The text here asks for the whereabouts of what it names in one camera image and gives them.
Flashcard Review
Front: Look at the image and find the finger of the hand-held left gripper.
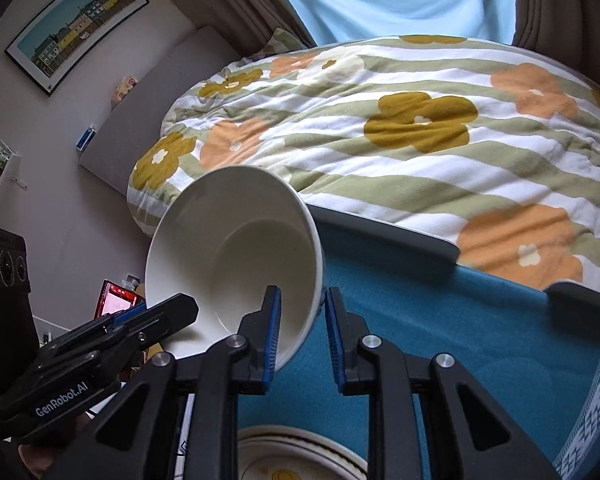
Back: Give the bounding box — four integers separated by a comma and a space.
97, 294, 200, 362
37, 303, 147, 357

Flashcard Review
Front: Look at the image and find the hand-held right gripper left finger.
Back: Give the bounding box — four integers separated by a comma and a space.
42, 285, 284, 480

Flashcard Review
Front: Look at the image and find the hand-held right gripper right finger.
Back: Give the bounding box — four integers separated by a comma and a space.
325, 287, 563, 480

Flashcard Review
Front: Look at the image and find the cream bowl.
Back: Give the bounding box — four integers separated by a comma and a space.
144, 165, 327, 374

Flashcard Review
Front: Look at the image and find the person's left hand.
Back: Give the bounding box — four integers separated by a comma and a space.
17, 441, 60, 480

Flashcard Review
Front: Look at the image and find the red box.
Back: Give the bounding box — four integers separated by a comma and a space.
95, 280, 146, 320

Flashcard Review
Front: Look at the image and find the patterned cream plate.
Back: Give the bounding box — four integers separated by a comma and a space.
236, 425, 369, 480

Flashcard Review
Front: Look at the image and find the teal patterned cloth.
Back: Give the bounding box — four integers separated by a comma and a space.
237, 222, 600, 480

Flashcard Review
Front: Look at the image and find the white shelf unit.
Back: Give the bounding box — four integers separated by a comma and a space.
0, 136, 24, 224

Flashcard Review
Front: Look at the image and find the grey padded headboard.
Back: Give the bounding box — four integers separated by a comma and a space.
78, 25, 242, 199

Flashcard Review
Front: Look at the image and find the floral striped duvet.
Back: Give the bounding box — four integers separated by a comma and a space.
127, 35, 600, 295

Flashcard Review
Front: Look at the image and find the small pale figurine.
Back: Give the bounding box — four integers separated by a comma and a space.
111, 76, 139, 104

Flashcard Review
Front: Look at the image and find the green patterned pillow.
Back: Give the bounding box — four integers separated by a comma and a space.
257, 27, 312, 57

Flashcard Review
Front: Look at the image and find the grey table edge rail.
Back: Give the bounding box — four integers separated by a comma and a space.
310, 207, 462, 266
547, 282, 600, 312

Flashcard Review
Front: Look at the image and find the framed wall poster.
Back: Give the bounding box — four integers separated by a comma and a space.
5, 0, 150, 97

